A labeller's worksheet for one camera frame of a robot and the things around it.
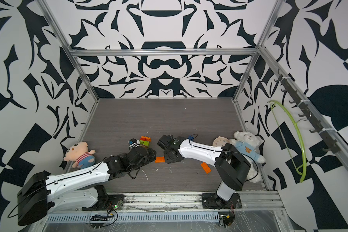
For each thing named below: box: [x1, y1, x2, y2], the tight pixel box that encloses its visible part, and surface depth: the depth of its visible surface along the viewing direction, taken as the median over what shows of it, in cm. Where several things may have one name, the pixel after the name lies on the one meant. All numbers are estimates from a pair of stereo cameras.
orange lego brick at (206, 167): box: [200, 162, 212, 174], surface depth 87 cm
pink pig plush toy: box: [63, 141, 96, 169], surface depth 84 cm
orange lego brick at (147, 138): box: [140, 135, 152, 142], surface depth 98 cm
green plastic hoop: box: [267, 100, 307, 183], surface depth 64 cm
